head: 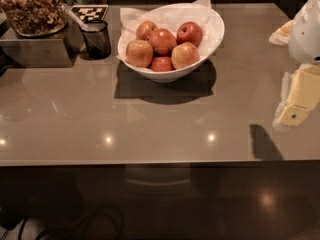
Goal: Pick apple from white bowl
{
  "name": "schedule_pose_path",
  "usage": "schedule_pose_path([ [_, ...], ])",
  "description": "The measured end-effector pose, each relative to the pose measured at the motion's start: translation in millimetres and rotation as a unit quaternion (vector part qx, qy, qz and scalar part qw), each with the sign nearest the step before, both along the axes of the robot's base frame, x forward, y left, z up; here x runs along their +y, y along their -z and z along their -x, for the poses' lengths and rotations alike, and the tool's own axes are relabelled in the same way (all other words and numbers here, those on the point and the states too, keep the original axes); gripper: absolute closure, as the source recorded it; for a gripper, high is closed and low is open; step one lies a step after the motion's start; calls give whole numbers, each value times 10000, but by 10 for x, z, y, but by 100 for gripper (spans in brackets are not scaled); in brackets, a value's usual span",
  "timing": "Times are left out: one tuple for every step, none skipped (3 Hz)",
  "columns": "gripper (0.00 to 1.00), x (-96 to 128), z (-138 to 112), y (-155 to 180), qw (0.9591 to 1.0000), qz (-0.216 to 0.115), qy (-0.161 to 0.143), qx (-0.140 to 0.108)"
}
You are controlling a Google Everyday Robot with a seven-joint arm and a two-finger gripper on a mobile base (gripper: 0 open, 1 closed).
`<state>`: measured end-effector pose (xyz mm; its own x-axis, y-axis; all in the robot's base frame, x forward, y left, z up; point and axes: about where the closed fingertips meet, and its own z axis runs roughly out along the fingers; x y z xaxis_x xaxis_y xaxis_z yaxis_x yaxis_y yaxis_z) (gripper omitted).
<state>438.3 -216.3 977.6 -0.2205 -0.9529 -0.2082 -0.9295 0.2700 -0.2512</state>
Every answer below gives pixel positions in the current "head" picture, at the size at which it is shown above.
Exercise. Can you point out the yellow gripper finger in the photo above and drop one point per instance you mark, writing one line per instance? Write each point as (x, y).
(281, 35)
(300, 94)

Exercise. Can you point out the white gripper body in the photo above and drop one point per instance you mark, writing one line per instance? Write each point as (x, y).
(306, 37)

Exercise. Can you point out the yellow-red apple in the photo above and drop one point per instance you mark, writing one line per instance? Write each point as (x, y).
(139, 53)
(184, 55)

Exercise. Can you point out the white ceramic bowl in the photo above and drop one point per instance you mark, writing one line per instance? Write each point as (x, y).
(165, 76)

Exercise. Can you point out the red apple back right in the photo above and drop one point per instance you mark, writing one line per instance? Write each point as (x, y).
(189, 32)

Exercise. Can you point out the red apple centre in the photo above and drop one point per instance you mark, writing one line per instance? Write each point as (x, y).
(162, 41)

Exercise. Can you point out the small red apple front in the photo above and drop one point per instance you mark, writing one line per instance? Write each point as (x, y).
(161, 64)

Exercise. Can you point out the red apple back left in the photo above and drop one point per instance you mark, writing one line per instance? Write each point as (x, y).
(145, 29)

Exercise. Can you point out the white paper liner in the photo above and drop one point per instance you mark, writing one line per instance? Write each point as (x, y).
(171, 17)

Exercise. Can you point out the black mesh cup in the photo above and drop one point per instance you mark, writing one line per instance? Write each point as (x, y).
(96, 38)

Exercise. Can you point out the white plastic spoon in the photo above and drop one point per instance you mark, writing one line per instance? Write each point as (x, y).
(70, 13)

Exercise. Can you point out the black white marker tag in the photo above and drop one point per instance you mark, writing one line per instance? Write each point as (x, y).
(90, 12)

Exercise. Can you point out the glass jar of nuts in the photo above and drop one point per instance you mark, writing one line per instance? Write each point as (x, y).
(34, 18)

